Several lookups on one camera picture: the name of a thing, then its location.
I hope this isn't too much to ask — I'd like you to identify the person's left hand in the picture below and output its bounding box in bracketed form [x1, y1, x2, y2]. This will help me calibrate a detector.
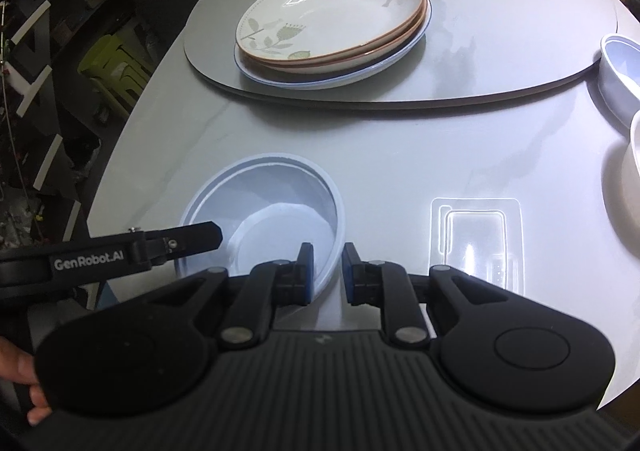
[0, 335, 52, 428]

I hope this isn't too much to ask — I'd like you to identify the white slatted shelf unit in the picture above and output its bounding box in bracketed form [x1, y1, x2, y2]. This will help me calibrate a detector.
[0, 0, 126, 282]

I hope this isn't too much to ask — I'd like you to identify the leaf print ceramic plate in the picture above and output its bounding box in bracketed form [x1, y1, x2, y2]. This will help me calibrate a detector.
[235, 0, 427, 61]

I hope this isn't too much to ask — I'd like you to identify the grey table turntable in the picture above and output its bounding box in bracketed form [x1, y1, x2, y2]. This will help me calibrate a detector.
[182, 0, 621, 109]

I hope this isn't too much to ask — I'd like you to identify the white plastic bowl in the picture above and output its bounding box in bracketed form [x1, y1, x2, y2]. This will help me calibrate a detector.
[597, 34, 640, 129]
[177, 152, 347, 304]

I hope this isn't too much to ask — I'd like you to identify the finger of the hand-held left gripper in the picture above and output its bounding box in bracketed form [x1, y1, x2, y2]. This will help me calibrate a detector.
[145, 220, 225, 266]

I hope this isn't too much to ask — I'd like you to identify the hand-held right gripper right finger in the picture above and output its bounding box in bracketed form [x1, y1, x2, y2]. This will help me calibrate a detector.
[341, 242, 531, 347]

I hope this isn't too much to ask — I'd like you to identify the stack of green stools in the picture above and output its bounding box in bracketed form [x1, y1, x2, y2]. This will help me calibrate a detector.
[77, 35, 156, 124]

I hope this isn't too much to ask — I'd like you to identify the clear plastic tray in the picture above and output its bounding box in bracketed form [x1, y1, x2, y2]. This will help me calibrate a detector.
[430, 197, 526, 294]

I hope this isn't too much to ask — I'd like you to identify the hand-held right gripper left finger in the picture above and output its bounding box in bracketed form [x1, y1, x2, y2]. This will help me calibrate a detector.
[129, 242, 316, 351]

